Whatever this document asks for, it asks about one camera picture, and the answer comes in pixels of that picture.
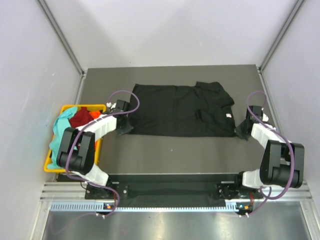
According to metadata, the black t-shirt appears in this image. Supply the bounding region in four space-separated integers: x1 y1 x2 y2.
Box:
128 81 236 138

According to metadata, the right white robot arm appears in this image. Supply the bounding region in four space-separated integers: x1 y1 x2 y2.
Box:
233 105 305 198

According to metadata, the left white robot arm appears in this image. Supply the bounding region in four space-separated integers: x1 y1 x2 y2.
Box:
56 100 133 199

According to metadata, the orange t-shirt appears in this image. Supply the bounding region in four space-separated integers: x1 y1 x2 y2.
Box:
89 111 102 120

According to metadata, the dark red t-shirt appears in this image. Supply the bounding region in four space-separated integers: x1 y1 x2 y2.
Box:
69 107 94 128

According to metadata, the yellow plastic bin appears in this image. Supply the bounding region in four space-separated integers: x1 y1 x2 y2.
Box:
43 104 106 174

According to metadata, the teal t-shirt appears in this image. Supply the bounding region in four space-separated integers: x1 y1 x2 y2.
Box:
47 106 78 170

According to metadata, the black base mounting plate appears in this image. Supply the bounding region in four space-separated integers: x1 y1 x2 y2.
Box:
84 173 253 208

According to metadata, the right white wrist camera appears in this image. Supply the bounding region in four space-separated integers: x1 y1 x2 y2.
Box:
259 110 269 123

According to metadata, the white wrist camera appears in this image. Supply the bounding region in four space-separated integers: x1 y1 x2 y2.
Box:
106 102 117 112
259 110 269 123

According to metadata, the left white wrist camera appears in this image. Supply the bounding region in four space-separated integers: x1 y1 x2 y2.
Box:
106 102 117 112

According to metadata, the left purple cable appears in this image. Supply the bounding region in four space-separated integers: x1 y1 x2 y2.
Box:
64 89 140 186

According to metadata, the purple cable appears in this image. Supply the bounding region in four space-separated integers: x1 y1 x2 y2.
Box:
246 90 296 217
64 89 140 186

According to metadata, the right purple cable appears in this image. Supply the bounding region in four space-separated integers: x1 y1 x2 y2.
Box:
246 90 296 217

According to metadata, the slotted grey cable duct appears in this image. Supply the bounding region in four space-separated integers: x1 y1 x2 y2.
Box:
50 201 253 213

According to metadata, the right aluminium frame post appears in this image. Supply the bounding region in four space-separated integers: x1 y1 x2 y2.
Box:
258 0 307 72

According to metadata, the aluminium frame post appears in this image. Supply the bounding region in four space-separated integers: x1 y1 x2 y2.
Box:
36 0 87 76
258 0 307 72

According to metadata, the left aluminium frame post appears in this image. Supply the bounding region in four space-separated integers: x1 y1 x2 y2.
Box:
36 0 87 76

